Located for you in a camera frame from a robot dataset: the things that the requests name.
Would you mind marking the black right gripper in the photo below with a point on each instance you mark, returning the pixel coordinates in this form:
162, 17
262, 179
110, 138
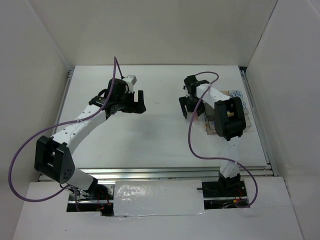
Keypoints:
183, 101

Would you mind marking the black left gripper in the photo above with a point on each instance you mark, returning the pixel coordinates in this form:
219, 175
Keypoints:
139, 107

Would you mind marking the blue white glue jar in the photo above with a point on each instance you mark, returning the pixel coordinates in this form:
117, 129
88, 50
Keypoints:
236, 93

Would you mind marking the orange pink highlighter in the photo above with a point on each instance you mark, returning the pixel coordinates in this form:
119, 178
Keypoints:
196, 119

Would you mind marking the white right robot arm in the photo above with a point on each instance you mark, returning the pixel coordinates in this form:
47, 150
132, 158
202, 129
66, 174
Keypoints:
229, 124

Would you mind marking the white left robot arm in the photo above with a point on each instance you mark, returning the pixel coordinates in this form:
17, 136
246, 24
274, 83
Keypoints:
53, 155

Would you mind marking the smoky plastic desk organizer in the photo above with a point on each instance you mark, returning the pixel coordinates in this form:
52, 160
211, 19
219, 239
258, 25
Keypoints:
209, 117

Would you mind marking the white front cover plate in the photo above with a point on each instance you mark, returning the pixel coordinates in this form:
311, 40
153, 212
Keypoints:
158, 198

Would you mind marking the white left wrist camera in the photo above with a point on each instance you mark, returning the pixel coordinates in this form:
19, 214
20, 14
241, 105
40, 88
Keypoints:
130, 81

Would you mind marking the aluminium table edge rail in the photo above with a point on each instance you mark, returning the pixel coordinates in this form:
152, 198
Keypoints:
108, 174

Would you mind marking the right side aluminium rail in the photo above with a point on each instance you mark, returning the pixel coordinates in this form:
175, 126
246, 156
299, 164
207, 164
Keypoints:
262, 136

